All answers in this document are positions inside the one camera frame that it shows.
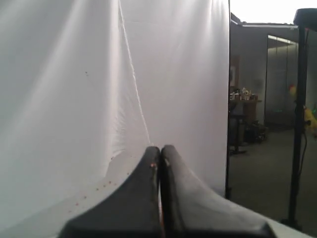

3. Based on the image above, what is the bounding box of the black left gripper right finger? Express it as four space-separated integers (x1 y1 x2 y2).
160 145 275 238

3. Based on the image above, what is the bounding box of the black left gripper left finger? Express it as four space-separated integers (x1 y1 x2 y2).
59 146 161 238

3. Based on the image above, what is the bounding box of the cluttered background desk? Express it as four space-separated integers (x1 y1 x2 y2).
229 86 267 155

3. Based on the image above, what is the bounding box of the white backdrop sheet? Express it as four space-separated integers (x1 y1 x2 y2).
0 0 230 238

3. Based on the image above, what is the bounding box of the black backdrop frame pole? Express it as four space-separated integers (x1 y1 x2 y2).
224 0 233 200

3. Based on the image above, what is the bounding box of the black camera stand pole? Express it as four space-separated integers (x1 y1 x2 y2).
282 8 317 231

